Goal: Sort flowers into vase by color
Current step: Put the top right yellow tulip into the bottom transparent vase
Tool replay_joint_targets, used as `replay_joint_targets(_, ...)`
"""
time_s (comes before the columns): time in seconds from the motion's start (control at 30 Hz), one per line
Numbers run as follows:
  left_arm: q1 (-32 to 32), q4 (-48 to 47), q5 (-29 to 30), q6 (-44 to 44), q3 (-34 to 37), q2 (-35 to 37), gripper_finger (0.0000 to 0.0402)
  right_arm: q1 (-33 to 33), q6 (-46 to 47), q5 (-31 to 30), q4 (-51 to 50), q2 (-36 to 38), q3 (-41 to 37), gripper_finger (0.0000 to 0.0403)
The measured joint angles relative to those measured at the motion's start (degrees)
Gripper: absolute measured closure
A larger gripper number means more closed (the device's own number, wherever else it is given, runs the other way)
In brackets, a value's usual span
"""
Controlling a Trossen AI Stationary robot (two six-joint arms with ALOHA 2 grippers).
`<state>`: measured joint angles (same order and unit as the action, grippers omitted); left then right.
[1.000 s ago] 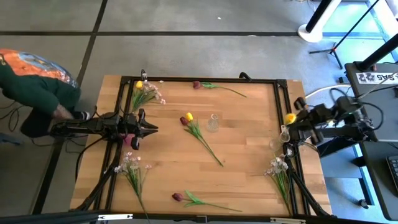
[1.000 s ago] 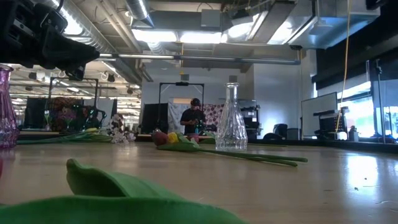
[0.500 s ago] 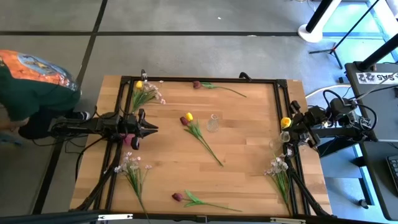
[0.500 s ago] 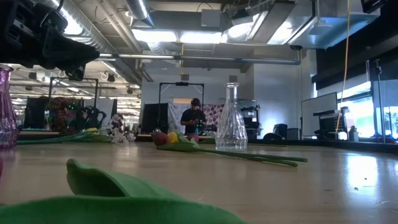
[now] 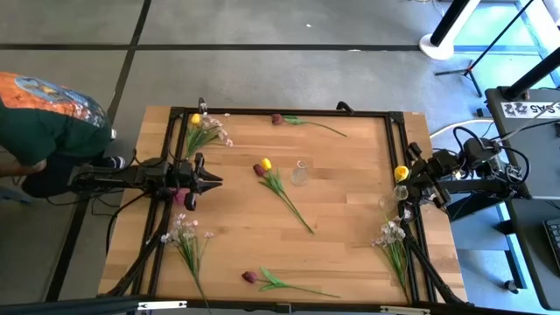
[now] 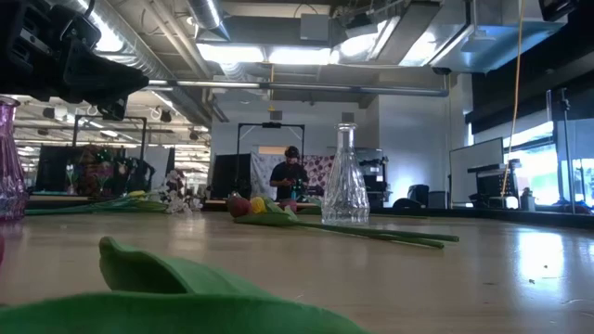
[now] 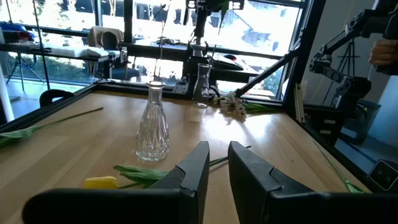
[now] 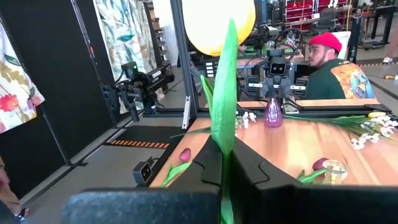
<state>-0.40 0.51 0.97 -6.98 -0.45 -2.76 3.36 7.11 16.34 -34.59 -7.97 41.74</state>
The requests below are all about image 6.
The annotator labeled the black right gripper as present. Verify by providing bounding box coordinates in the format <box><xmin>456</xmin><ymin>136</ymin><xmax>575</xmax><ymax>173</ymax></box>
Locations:
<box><xmin>537</xmin><ymin>0</ymin><xmax>579</xmax><ymax>22</ymax></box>

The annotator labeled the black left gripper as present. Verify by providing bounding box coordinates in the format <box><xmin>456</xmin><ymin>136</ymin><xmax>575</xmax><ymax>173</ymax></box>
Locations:
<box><xmin>0</xmin><ymin>0</ymin><xmax>149</xmax><ymax>122</ymax></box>

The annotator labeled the yellow tulip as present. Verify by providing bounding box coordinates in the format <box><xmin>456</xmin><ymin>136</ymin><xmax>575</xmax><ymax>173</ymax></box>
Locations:
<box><xmin>25</xmin><ymin>189</ymin><xmax>168</xmax><ymax>215</ymax></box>
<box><xmin>249</xmin><ymin>196</ymin><xmax>446</xmax><ymax>251</ymax></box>

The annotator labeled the purple glass vase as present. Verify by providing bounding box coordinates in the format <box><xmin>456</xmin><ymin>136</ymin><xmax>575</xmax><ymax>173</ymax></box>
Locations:
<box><xmin>0</xmin><ymin>96</ymin><xmax>30</xmax><ymax>223</ymax></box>

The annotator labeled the white blossom flower spray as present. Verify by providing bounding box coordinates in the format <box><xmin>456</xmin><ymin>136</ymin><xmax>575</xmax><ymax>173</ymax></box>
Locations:
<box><xmin>92</xmin><ymin>169</ymin><xmax>204</xmax><ymax>215</ymax></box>

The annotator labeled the red tulip with thin stem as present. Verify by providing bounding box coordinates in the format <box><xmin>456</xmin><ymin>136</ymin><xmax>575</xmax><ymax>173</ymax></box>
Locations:
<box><xmin>226</xmin><ymin>194</ymin><xmax>460</xmax><ymax>251</ymax></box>

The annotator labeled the dark red tulip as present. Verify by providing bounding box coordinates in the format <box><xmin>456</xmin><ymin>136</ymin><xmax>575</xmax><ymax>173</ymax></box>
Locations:
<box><xmin>277</xmin><ymin>198</ymin><xmax>322</xmax><ymax>215</ymax></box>

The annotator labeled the red tulip with large leaves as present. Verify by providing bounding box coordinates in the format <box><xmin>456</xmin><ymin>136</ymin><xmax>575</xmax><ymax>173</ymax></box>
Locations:
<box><xmin>0</xmin><ymin>236</ymin><xmax>372</xmax><ymax>334</ymax></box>

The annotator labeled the clear cut glass vase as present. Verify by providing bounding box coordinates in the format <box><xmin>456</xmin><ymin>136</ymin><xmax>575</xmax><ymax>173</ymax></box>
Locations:
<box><xmin>320</xmin><ymin>122</ymin><xmax>371</xmax><ymax>226</ymax></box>

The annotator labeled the small vase with white tulips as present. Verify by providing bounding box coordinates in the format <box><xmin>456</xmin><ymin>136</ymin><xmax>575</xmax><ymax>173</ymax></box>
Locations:
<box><xmin>66</xmin><ymin>164</ymin><xmax>81</xmax><ymax>196</ymax></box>

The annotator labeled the black panel screen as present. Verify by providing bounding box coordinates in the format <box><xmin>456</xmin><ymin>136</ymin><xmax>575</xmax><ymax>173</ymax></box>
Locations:
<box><xmin>211</xmin><ymin>153</ymin><xmax>252</xmax><ymax>200</ymax></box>

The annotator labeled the black pole stand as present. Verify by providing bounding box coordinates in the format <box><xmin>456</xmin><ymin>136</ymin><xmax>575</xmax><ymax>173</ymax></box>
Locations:
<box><xmin>558</xmin><ymin>86</ymin><xmax>577</xmax><ymax>214</ymax></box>

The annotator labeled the white floral cloth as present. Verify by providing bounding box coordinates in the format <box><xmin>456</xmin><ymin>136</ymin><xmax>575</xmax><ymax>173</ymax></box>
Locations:
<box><xmin>250</xmin><ymin>151</ymin><xmax>289</xmax><ymax>200</ymax></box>

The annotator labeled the bright ceiling light panel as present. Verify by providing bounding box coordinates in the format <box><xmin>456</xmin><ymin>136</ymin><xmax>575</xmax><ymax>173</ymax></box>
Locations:
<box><xmin>196</xmin><ymin>43</ymin><xmax>334</xmax><ymax>67</ymax></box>

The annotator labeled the whiteboard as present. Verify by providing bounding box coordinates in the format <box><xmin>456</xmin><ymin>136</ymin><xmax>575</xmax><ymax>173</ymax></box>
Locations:
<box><xmin>448</xmin><ymin>136</ymin><xmax>505</xmax><ymax>206</ymax></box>

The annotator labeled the black equipment shelf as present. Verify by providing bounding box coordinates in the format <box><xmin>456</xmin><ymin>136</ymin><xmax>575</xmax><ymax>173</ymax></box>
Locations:
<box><xmin>466</xmin><ymin>159</ymin><xmax>522</xmax><ymax>210</ymax></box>

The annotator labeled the grey horizontal ceiling pipe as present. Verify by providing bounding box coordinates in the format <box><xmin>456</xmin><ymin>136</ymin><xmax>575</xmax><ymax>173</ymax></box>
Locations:
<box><xmin>141</xmin><ymin>78</ymin><xmax>449</xmax><ymax>97</ymax></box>

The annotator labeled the person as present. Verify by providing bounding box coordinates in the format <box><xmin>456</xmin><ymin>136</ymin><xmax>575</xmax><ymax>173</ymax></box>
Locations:
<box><xmin>269</xmin><ymin>145</ymin><xmax>310</xmax><ymax>201</ymax></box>

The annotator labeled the small grey bottle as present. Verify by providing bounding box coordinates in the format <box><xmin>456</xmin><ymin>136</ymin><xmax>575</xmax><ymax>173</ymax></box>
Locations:
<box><xmin>520</xmin><ymin>186</ymin><xmax>536</xmax><ymax>212</ymax></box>

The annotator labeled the grey ceiling box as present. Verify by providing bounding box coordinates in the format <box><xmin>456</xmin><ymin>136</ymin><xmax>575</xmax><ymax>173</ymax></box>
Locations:
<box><xmin>299</xmin><ymin>12</ymin><xmax>331</xmax><ymax>43</ymax></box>

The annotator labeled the pink patterned cloth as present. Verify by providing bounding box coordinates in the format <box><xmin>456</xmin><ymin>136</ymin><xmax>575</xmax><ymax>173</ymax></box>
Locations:
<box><xmin>303</xmin><ymin>155</ymin><xmax>336</xmax><ymax>200</ymax></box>

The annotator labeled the grey waste bin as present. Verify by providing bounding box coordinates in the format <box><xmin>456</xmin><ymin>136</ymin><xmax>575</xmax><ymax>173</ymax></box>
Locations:
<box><xmin>427</xmin><ymin>190</ymin><xmax>448</xmax><ymax>210</ymax></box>

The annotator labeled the black office chair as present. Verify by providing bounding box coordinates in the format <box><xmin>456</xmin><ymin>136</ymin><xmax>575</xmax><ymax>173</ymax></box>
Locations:
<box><xmin>392</xmin><ymin>184</ymin><xmax>431</xmax><ymax>210</ymax></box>

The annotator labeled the black machine on counter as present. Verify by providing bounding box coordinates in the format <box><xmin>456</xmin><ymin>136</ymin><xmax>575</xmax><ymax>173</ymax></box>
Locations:
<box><xmin>355</xmin><ymin>147</ymin><xmax>390</xmax><ymax>209</ymax></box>

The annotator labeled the black metal frame rig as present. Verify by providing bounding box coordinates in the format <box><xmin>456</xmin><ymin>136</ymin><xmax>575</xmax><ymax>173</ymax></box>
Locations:
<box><xmin>71</xmin><ymin>114</ymin><xmax>149</xmax><ymax>200</ymax></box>
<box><xmin>235</xmin><ymin>122</ymin><xmax>306</xmax><ymax>201</ymax></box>

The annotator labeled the large silver spiral duct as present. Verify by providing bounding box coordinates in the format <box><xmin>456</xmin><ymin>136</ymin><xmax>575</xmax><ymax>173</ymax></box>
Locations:
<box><xmin>90</xmin><ymin>0</ymin><xmax>214</xmax><ymax>126</ymax></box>

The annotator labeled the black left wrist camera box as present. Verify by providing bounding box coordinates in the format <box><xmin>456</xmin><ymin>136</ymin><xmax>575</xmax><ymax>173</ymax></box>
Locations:
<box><xmin>58</xmin><ymin>17</ymin><xmax>102</xmax><ymax>48</ymax></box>

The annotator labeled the yellow hanging cable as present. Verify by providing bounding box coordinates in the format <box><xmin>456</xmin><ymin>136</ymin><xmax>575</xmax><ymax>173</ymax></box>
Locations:
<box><xmin>499</xmin><ymin>0</ymin><xmax>527</xmax><ymax>199</ymax></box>

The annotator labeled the small silver spiral duct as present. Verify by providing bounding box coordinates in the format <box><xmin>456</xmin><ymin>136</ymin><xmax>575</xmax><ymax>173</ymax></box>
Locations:
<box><xmin>187</xmin><ymin>0</ymin><xmax>229</xmax><ymax>42</ymax></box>

